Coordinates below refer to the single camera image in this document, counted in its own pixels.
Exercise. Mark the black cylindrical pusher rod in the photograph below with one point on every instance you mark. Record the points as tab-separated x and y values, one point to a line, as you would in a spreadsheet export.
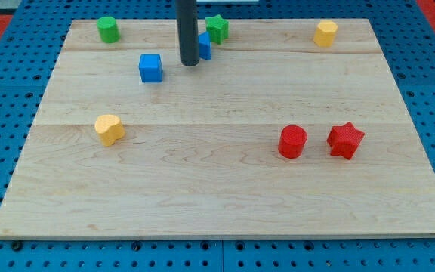
187	30

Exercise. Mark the blue cube block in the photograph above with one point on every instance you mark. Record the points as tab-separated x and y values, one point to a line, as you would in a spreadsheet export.
150	68

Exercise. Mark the green star block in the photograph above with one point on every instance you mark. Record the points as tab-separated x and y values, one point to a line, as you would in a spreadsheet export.
218	28

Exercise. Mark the blue triangular prism block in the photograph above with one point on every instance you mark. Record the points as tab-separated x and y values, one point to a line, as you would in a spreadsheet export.
205	46

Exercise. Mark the green cylinder block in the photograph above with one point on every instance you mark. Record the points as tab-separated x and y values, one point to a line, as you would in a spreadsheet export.
108	29

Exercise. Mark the yellow heart block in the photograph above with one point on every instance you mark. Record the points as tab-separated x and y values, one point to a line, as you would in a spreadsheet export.
109	129

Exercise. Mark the yellow hexagonal prism block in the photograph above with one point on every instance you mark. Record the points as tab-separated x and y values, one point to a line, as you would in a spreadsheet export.
325	33

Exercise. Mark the light wooden board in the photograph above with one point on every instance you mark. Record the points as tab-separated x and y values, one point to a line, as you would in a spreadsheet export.
200	160

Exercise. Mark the red cylinder block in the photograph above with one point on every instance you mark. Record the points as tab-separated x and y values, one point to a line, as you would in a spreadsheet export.
292	141

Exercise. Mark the red star block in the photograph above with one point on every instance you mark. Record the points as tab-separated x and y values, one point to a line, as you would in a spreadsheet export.
344	140

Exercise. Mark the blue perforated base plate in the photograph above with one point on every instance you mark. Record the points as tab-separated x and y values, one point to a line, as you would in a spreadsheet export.
28	51

